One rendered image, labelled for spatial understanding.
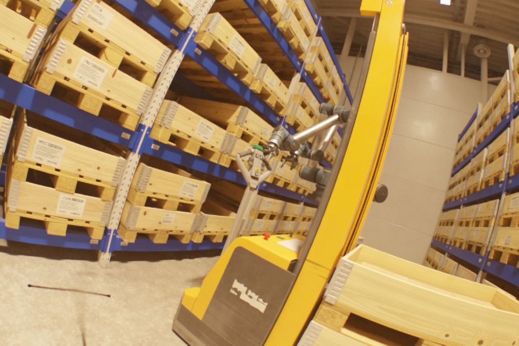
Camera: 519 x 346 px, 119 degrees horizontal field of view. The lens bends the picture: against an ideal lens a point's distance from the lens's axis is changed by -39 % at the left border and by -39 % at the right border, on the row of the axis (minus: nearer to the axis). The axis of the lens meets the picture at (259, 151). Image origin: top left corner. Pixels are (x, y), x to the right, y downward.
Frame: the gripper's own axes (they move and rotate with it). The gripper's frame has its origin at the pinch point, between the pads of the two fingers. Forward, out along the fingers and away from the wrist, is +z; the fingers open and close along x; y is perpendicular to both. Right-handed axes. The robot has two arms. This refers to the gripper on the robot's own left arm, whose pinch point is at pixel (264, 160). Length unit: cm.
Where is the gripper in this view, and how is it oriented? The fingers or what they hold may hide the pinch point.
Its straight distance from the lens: 193.8
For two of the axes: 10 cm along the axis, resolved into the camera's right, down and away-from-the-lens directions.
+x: 7.9, -0.6, -6.1
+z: -4.2, 6.8, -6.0
